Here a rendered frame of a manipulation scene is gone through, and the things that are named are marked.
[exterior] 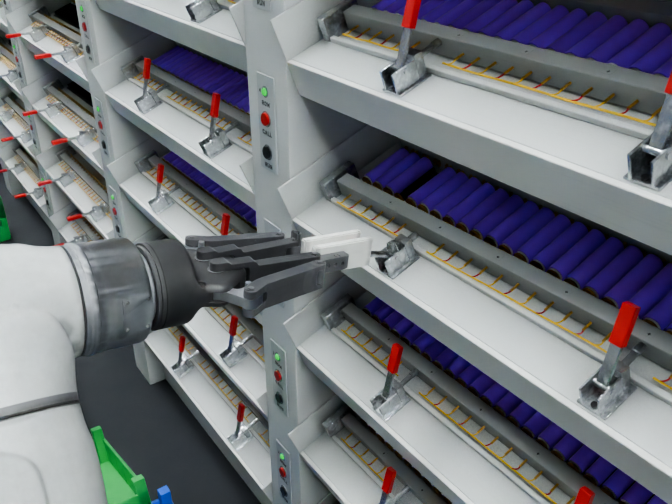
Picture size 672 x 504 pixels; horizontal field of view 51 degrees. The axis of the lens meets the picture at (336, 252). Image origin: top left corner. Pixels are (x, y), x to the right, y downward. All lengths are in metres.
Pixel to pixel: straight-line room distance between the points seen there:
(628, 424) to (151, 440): 1.24
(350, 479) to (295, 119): 0.52
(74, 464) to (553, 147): 0.41
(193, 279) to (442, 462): 0.38
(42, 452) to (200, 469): 1.08
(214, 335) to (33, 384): 0.85
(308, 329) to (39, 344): 0.52
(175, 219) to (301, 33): 0.62
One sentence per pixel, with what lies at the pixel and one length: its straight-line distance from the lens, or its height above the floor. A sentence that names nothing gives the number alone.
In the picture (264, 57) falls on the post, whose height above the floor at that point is 0.92.
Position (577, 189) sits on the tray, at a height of 0.91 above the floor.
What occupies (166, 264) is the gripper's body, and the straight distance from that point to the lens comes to 0.59.
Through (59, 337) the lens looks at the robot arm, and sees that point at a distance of 0.55.
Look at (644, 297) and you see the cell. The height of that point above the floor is 0.79.
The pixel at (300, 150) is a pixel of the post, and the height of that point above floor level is 0.82.
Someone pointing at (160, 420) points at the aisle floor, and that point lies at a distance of 1.72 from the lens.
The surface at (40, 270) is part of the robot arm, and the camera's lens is 0.55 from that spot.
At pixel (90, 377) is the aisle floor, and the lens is 1.90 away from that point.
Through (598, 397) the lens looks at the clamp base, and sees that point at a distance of 0.62.
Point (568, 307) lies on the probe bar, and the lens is 0.67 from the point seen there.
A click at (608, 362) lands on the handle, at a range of 0.60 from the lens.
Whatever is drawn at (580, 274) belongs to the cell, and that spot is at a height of 0.79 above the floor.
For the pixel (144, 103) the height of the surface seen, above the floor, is 0.75.
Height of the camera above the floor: 1.12
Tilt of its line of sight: 28 degrees down
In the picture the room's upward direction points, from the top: straight up
